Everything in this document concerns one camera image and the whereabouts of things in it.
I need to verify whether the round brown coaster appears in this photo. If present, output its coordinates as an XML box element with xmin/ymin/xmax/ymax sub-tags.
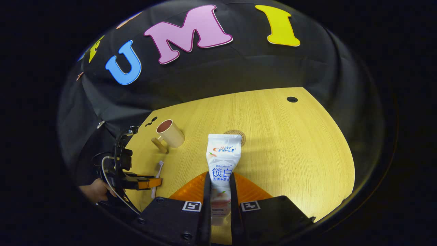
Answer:
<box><xmin>224</xmin><ymin>130</ymin><xmax>246</xmax><ymax>147</ymax></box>

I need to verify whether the beige cup with handle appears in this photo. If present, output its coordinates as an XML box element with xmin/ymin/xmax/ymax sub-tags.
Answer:
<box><xmin>151</xmin><ymin>119</ymin><xmax>185</xmax><ymax>154</ymax></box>

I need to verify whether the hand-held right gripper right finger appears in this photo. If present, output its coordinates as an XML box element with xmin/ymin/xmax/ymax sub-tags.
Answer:
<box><xmin>229</xmin><ymin>172</ymin><xmax>316</xmax><ymax>246</ymax></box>

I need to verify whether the white toothbrush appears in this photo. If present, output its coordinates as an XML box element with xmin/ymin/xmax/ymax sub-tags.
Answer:
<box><xmin>151</xmin><ymin>161</ymin><xmax>164</xmax><ymax>199</ymax></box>

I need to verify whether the white toothpaste tube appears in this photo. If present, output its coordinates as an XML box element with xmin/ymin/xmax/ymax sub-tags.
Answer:
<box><xmin>206</xmin><ymin>134</ymin><xmax>242</xmax><ymax>227</ymax></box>

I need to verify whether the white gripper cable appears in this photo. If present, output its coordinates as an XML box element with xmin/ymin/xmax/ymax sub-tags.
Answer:
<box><xmin>101</xmin><ymin>156</ymin><xmax>141</xmax><ymax>215</ymax></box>

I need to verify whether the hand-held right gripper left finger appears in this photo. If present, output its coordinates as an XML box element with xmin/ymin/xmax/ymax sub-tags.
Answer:
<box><xmin>131</xmin><ymin>171</ymin><xmax>212</xmax><ymax>246</ymax></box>

